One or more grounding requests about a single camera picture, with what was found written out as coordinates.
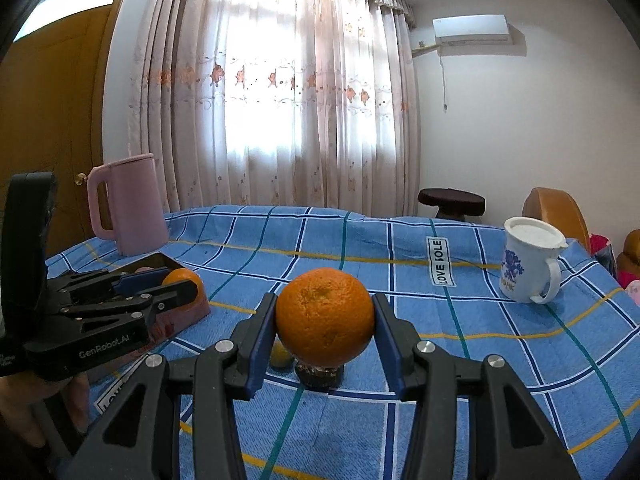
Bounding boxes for pink electric kettle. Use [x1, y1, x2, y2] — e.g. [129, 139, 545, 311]
[87, 153, 169, 257]

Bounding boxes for small brown round fruit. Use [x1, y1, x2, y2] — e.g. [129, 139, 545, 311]
[270, 337, 293, 372]

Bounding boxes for person's left hand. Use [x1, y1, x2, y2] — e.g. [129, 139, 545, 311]
[0, 372, 91, 456]

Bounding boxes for wooden chair back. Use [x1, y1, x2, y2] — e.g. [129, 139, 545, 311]
[522, 187, 591, 253]

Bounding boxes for dark brown mangosteen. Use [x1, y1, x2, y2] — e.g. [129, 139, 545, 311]
[295, 360, 346, 392]

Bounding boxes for dark round stool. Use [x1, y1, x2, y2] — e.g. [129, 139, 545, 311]
[418, 188, 486, 221]

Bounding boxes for red cloth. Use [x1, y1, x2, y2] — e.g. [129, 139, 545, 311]
[590, 234, 621, 281]

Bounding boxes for sheer floral curtain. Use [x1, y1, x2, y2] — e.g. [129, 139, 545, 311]
[127, 0, 421, 216]

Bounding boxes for wooden door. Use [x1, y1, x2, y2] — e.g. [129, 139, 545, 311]
[0, 7, 113, 261]

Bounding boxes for white mug with blue flower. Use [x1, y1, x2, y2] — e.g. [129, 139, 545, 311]
[500, 216, 568, 304]

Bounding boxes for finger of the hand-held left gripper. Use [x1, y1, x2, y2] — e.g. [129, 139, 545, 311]
[50, 268, 173, 306]
[60, 280, 197, 333]

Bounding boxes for blue checkered tablecloth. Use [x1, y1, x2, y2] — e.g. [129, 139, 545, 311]
[45, 204, 640, 480]

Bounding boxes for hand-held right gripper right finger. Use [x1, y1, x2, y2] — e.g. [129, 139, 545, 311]
[372, 292, 583, 480]

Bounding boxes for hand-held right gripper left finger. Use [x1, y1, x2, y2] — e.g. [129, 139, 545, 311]
[70, 292, 278, 480]

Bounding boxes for pink tin box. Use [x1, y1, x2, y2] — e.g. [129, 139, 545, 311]
[112, 253, 211, 346]

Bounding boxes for white air conditioner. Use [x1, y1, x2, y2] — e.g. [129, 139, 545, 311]
[432, 15, 511, 43]

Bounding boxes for orange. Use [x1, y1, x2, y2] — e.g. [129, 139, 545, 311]
[161, 268, 205, 311]
[276, 268, 375, 366]

